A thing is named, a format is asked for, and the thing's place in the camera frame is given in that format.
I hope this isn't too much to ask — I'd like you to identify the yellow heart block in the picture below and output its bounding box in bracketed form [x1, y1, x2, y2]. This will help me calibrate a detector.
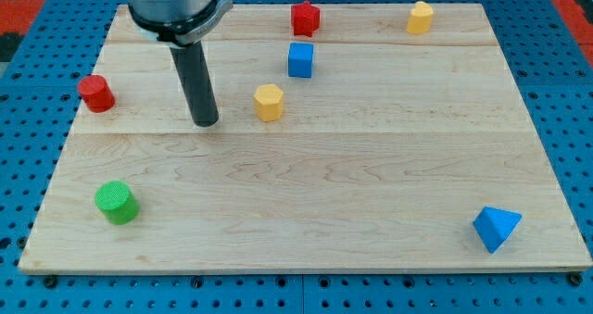
[406, 1, 435, 35]

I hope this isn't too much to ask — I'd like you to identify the red star block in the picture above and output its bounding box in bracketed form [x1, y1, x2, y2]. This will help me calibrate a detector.
[291, 1, 321, 38]

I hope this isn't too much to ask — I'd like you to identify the blue triangle block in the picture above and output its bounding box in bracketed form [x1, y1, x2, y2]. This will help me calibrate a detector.
[473, 207, 523, 254]

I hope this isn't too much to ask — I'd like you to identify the blue cube block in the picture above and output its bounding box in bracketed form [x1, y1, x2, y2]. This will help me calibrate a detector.
[287, 43, 314, 78]

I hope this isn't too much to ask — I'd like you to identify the wooden board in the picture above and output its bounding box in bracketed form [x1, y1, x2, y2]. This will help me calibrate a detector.
[19, 4, 592, 275]

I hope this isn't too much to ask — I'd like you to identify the yellow hexagon block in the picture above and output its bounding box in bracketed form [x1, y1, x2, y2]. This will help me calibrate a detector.
[253, 84, 284, 122]

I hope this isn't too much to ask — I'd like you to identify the red cylinder block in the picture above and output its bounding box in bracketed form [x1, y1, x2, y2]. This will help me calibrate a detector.
[77, 75, 115, 113]

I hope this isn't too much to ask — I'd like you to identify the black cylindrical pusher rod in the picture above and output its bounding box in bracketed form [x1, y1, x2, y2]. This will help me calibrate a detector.
[170, 42, 219, 127]

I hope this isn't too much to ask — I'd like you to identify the green cylinder block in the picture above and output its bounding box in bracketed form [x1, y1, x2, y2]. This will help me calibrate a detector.
[95, 181, 140, 225]

